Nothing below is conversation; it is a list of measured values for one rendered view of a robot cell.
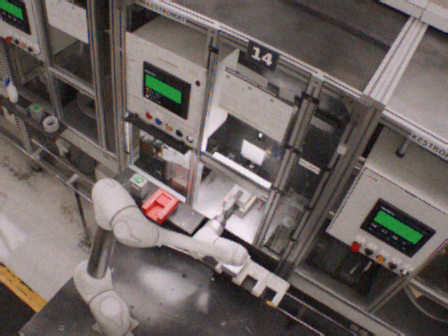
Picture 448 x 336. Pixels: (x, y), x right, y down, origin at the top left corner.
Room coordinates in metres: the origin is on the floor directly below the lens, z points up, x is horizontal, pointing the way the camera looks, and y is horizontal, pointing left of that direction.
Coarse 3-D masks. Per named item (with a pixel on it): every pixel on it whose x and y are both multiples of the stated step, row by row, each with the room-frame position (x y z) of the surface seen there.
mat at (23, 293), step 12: (0, 264) 1.08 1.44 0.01; (0, 276) 0.99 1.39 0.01; (12, 276) 1.01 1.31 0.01; (0, 288) 0.90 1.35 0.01; (12, 288) 0.92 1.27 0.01; (24, 288) 0.95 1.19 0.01; (0, 300) 0.82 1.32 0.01; (12, 300) 0.84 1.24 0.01; (24, 300) 0.86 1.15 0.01; (36, 300) 0.89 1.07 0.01; (0, 312) 0.74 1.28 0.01; (12, 312) 0.76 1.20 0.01; (24, 312) 0.78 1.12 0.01; (36, 312) 0.81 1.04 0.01; (0, 324) 0.66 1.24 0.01; (12, 324) 0.68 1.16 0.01; (24, 324) 0.70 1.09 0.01
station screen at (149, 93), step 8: (144, 72) 1.42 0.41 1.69; (144, 80) 1.42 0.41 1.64; (160, 80) 1.39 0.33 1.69; (144, 88) 1.42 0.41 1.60; (176, 88) 1.35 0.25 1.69; (144, 96) 1.42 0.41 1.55; (152, 96) 1.40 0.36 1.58; (160, 96) 1.39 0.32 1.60; (160, 104) 1.39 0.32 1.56; (168, 104) 1.37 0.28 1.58; (176, 104) 1.35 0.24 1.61; (176, 112) 1.35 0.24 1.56
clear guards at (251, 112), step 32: (224, 32) 1.32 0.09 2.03; (224, 64) 1.31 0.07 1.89; (256, 64) 1.26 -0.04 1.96; (288, 64) 1.21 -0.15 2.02; (224, 96) 1.30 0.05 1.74; (256, 96) 1.25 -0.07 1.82; (288, 96) 1.20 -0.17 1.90; (320, 96) 1.16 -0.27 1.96; (352, 96) 1.12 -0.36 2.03; (128, 128) 1.51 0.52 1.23; (224, 128) 1.29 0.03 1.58; (256, 128) 1.24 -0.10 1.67; (288, 128) 1.19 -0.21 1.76; (320, 128) 1.14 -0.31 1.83; (128, 160) 1.51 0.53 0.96; (160, 160) 1.42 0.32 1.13; (224, 160) 1.28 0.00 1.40; (256, 160) 1.22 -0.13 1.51; (320, 160) 1.12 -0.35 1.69; (256, 192) 1.20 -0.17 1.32; (288, 192) 1.15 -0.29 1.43; (288, 224) 1.13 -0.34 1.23
